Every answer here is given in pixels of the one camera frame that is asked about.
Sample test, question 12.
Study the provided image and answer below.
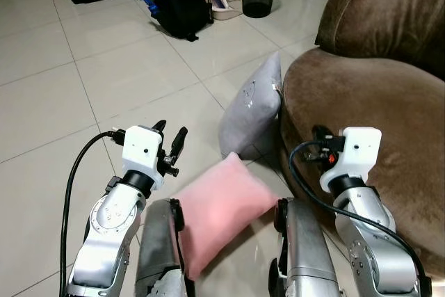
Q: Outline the white dustpan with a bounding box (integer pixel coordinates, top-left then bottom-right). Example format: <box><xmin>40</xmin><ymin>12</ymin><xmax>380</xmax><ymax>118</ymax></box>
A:
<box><xmin>210</xmin><ymin>0</ymin><xmax>241</xmax><ymax>22</ymax></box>

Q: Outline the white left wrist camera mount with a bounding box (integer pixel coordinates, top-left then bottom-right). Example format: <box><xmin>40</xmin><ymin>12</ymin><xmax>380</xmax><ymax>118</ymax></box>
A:
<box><xmin>122</xmin><ymin>127</ymin><xmax>168</xmax><ymax>191</ymax></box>

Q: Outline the black backpack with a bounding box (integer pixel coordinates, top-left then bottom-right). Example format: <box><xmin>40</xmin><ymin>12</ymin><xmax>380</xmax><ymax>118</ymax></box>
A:
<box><xmin>149</xmin><ymin>0</ymin><xmax>215</xmax><ymax>42</ymax></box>

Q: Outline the grey pillow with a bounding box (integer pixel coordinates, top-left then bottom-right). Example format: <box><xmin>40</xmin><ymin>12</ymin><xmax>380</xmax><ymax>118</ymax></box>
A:
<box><xmin>218</xmin><ymin>51</ymin><xmax>284</xmax><ymax>161</ymax></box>

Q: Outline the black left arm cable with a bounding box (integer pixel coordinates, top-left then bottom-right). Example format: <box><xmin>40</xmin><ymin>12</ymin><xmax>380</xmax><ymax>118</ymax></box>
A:
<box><xmin>59</xmin><ymin>129</ymin><xmax>126</xmax><ymax>297</ymax></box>

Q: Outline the grey robot leg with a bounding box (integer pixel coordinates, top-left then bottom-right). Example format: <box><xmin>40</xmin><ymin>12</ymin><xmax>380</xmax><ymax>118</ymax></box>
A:
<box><xmin>270</xmin><ymin>198</ymin><xmax>350</xmax><ymax>297</ymax></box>
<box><xmin>134</xmin><ymin>198</ymin><xmax>196</xmax><ymax>297</ymax></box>

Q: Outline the grey left robot leg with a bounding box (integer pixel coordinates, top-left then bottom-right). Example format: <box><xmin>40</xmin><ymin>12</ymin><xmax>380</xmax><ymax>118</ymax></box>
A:
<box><xmin>134</xmin><ymin>198</ymin><xmax>196</xmax><ymax>297</ymax></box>

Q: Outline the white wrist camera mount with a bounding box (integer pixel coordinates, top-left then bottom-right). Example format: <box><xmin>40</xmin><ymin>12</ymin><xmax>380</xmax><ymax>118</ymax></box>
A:
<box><xmin>320</xmin><ymin>127</ymin><xmax>383</xmax><ymax>192</ymax></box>
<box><xmin>122</xmin><ymin>127</ymin><xmax>168</xmax><ymax>191</ymax></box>

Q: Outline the round brown plush sofa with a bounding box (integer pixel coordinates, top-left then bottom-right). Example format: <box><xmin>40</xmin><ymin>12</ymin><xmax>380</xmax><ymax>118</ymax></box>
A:
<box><xmin>280</xmin><ymin>0</ymin><xmax>445</xmax><ymax>278</ymax></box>

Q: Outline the blue folded umbrella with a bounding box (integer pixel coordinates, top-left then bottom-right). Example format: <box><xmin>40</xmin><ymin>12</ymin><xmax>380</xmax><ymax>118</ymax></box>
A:
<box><xmin>137</xmin><ymin>0</ymin><xmax>160</xmax><ymax>19</ymax></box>

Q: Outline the grey right robot leg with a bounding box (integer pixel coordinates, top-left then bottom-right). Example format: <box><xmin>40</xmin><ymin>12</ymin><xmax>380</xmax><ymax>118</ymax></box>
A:
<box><xmin>270</xmin><ymin>198</ymin><xmax>350</xmax><ymax>297</ymax></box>

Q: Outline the pink pillow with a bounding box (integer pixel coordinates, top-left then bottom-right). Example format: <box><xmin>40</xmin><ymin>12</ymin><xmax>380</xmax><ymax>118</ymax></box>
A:
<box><xmin>170</xmin><ymin>152</ymin><xmax>282</xmax><ymax>281</ymax></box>

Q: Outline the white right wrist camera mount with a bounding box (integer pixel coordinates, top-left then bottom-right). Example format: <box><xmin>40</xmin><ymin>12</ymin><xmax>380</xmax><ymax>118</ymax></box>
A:
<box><xmin>320</xmin><ymin>127</ymin><xmax>383</xmax><ymax>192</ymax></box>

